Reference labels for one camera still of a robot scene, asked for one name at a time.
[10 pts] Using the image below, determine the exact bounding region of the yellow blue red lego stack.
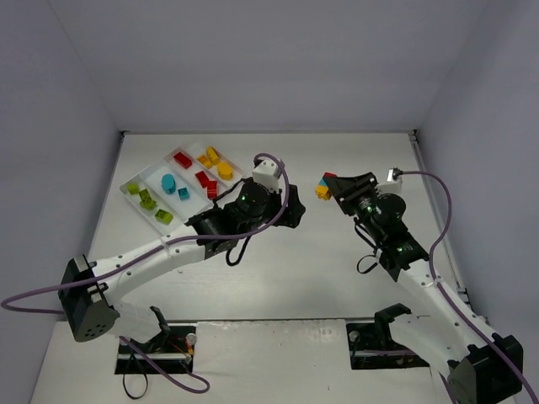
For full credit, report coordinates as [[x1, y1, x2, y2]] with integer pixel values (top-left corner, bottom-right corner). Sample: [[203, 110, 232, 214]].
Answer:
[[315, 172, 335, 200]]

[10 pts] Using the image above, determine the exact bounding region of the yellow curved lego brick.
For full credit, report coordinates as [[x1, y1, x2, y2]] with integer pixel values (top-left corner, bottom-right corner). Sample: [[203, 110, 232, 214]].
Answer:
[[216, 161, 234, 181]]

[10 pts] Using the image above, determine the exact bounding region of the red curved lego brick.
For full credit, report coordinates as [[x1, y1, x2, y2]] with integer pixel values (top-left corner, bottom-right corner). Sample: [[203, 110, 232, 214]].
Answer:
[[195, 171, 210, 189]]

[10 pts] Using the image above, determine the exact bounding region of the long yellow lego brick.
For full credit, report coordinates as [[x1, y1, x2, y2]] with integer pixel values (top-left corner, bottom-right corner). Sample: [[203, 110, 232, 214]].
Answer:
[[205, 146, 221, 166]]

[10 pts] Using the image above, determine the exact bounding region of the small blue lego brick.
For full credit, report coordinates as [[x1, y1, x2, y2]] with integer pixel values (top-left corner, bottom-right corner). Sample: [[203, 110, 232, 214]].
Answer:
[[178, 188, 189, 200]]

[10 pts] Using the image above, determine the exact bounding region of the red flower lego brick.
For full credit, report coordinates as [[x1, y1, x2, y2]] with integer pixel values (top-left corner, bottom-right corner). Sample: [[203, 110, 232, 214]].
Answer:
[[173, 151, 193, 169]]

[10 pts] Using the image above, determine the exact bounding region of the blue oval lego brick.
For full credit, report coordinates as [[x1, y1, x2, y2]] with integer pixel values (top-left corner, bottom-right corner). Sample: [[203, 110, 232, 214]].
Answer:
[[161, 173, 176, 194]]

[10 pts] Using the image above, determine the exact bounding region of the long green lego brick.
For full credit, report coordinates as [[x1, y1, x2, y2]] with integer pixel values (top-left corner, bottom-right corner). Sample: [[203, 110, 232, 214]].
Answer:
[[138, 189, 157, 210]]

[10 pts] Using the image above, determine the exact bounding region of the small green lego brick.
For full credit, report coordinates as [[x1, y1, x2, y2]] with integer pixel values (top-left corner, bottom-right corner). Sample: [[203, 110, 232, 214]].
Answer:
[[126, 183, 140, 195]]

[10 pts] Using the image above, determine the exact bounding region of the yellow square lego brick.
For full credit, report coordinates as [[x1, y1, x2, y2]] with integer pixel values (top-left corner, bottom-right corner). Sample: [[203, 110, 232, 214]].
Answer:
[[197, 155, 213, 169]]

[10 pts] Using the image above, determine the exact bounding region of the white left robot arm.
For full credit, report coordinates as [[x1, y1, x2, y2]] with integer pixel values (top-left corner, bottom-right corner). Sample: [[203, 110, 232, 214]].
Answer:
[[58, 178, 306, 343]]

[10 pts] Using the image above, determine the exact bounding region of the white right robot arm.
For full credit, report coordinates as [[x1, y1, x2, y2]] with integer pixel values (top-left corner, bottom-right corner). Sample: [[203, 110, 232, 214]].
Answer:
[[323, 169, 524, 403]]

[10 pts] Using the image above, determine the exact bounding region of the clear plastic divided tray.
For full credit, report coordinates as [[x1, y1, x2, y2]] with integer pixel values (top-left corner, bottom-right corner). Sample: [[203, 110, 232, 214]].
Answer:
[[120, 141, 248, 235]]

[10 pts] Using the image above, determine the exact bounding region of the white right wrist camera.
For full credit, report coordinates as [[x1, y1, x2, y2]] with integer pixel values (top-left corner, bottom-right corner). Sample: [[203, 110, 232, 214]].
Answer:
[[376, 167, 403, 195]]

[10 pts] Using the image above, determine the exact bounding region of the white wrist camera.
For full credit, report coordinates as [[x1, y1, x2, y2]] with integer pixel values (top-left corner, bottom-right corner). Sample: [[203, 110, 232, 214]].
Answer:
[[252, 157, 283, 194], [376, 167, 403, 195]]

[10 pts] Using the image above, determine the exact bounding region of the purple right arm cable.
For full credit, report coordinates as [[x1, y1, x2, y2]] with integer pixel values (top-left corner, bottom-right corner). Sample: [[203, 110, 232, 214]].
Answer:
[[357, 169, 539, 404]]

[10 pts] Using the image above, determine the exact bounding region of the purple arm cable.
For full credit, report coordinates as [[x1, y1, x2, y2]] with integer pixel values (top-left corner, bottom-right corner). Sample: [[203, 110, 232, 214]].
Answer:
[[357, 169, 539, 404], [0, 152, 290, 394]]

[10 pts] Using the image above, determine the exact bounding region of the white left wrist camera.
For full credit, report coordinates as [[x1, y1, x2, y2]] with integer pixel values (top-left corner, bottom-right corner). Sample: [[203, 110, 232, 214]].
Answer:
[[252, 157, 283, 194]]

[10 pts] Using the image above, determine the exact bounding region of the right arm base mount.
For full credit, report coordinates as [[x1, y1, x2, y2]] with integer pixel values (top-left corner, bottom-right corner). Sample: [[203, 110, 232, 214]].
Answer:
[[346, 322, 429, 370]]

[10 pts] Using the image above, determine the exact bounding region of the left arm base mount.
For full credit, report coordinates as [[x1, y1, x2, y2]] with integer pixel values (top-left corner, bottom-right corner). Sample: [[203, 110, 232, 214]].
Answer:
[[115, 323, 197, 375]]

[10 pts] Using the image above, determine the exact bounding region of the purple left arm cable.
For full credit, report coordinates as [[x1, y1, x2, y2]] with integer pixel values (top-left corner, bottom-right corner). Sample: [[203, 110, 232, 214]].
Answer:
[[0, 152, 290, 394]]

